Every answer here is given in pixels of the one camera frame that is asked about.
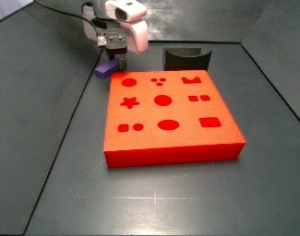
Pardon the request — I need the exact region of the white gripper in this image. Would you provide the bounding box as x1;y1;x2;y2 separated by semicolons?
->
82;0;149;70

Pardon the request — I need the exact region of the purple rectangular block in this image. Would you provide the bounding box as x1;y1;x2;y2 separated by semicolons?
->
94;58;120;78

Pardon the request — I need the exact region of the black curved fixture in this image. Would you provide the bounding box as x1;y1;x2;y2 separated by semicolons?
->
164;48;213;71

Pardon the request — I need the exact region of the red foam shape board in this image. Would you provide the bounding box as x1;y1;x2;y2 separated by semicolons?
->
104;70;245;168

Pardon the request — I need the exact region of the black cable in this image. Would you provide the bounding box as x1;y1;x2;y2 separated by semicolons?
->
34;0;101;38

